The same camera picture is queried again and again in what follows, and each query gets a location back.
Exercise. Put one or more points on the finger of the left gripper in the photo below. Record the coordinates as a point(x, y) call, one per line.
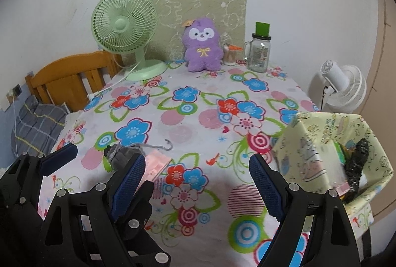
point(58, 159)
point(140, 209)

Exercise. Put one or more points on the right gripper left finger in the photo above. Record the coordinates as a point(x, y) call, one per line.
point(85, 229)

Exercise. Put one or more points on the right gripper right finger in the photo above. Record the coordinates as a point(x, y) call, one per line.
point(331, 240)

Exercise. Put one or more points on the pink paper packet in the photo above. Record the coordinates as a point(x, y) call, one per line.
point(156, 162)

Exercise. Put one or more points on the grey drawstring pouch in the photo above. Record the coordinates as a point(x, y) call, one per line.
point(119, 155)

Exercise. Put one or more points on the black plastic bag bundle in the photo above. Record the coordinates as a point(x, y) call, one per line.
point(353, 168)

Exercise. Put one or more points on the green tissue pack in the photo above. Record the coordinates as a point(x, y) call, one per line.
point(342, 153)

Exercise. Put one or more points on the grey plaid pillow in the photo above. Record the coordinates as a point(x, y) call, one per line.
point(37, 127)

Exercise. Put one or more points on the yellow patterned storage box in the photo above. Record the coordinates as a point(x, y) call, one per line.
point(306, 155)

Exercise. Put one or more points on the floral tablecloth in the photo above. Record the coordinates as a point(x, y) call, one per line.
point(206, 210)

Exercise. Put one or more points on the beige door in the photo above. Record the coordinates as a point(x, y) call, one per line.
point(379, 106)

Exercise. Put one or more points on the white standing fan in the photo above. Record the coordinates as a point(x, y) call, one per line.
point(345, 87)

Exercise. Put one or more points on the green desk fan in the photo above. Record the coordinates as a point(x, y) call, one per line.
point(126, 27)

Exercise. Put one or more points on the purple plush toy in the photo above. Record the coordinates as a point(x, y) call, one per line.
point(202, 45)

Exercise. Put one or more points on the toothpick jar orange lid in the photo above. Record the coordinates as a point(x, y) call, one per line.
point(230, 54)

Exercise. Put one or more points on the glass jar green lid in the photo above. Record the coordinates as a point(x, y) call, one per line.
point(257, 50)

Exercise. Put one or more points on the green patterned wall mat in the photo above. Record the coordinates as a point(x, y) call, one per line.
point(229, 17)

